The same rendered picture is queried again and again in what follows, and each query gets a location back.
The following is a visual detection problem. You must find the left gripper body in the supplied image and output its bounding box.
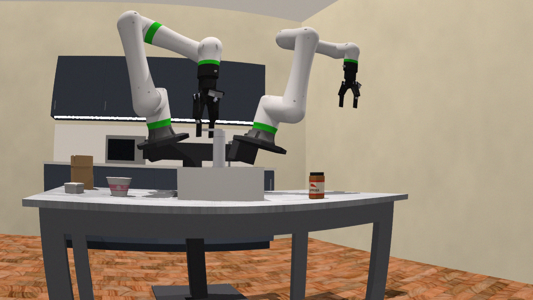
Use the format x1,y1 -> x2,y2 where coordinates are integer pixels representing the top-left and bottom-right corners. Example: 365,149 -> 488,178
344,70 -> 356,88

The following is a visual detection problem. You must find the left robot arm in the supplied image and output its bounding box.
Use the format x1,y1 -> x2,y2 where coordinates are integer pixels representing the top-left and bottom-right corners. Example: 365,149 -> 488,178
244,27 -> 360,145

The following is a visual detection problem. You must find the brown cardboard box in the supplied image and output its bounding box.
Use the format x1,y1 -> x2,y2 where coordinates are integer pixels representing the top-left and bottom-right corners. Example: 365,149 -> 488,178
71,155 -> 93,190

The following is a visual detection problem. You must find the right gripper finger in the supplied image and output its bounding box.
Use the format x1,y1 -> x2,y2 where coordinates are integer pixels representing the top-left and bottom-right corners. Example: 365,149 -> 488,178
206,96 -> 220,138
192,93 -> 208,137

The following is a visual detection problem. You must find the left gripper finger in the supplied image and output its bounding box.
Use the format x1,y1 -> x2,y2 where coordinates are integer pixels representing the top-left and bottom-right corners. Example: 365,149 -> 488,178
338,81 -> 349,107
348,81 -> 360,108

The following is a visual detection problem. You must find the white rectangular sink basin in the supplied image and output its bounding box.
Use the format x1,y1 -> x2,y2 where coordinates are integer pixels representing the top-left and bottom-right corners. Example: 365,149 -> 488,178
177,167 -> 264,201

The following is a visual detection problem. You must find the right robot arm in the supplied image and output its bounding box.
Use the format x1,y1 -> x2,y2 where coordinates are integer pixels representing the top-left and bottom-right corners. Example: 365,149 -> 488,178
117,10 -> 222,143

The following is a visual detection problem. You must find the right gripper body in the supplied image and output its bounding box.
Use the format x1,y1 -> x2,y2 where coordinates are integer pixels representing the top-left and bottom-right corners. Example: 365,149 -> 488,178
198,77 -> 217,104

